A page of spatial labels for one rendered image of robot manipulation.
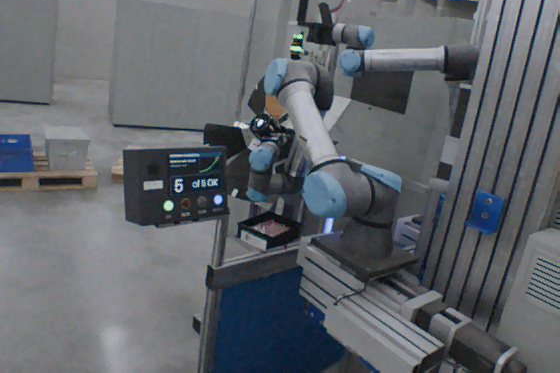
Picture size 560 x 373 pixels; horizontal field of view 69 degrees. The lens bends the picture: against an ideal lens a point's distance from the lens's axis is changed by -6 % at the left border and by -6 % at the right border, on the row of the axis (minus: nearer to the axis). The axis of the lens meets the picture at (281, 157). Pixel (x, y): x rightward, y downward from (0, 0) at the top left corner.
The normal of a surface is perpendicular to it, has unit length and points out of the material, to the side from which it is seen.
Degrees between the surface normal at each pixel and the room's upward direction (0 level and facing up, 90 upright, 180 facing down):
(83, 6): 90
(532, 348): 90
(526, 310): 90
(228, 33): 90
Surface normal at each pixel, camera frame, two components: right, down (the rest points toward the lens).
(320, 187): -0.83, 0.09
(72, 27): 0.43, 0.28
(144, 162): 0.67, 0.02
